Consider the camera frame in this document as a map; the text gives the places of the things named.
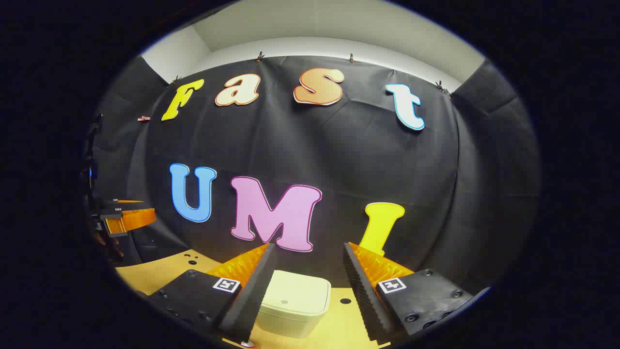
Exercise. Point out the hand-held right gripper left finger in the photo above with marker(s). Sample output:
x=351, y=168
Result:
x=252, y=300

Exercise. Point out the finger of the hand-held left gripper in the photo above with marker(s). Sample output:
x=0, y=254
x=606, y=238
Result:
x=110, y=204
x=131, y=220

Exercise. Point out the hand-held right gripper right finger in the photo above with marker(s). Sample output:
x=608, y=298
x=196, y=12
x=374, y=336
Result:
x=363, y=300

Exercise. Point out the pale green desktop garbage bin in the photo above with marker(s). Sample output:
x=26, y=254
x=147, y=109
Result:
x=295, y=300

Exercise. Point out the wooden desktop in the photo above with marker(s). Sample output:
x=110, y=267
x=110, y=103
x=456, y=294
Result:
x=160, y=274

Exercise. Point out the black backdrop cloth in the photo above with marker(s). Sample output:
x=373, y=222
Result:
x=339, y=155

